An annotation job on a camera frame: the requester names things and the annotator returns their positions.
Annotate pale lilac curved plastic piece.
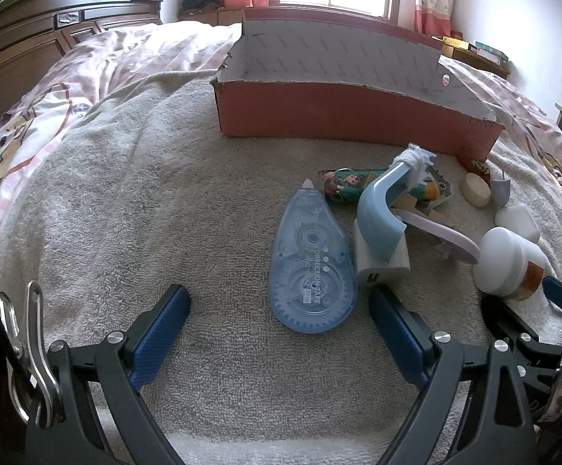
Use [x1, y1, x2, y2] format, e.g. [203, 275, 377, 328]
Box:
[399, 210, 481, 265]

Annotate red cardboard box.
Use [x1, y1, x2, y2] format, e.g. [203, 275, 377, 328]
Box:
[210, 7, 507, 163]

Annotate dark wooden headboard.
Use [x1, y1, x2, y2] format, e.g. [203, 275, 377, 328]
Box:
[0, 0, 164, 156]

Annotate blue correction tape dispenser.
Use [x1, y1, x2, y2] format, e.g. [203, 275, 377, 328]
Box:
[270, 179, 358, 334]

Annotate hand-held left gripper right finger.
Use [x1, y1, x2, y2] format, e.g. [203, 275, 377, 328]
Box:
[369, 285, 538, 465]

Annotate red toy car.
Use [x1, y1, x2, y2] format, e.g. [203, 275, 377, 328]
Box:
[457, 157, 492, 185]

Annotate white earbuds case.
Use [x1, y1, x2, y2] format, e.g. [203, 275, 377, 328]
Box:
[494, 202, 542, 244]

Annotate cartoon print tube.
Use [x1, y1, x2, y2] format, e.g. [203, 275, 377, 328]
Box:
[318, 165, 453, 209]

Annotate white charger plug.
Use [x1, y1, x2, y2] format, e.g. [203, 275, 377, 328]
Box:
[353, 218, 412, 286]

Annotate small grey cup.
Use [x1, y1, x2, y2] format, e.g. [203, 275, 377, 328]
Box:
[490, 170, 510, 204]

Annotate white jar orange label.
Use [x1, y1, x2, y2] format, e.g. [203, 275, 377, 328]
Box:
[472, 227, 548, 302]

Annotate round wooden disc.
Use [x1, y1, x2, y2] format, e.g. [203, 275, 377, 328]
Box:
[462, 173, 492, 208]

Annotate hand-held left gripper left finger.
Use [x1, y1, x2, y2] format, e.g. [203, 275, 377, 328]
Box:
[24, 283, 192, 465]

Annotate pink checked blanket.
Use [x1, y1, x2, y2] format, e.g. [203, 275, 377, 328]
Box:
[0, 22, 562, 253]

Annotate metal spring clip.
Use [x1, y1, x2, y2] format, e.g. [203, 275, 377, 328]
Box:
[0, 281, 66, 429]

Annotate beige towel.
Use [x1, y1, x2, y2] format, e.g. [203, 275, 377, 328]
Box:
[0, 70, 562, 451]

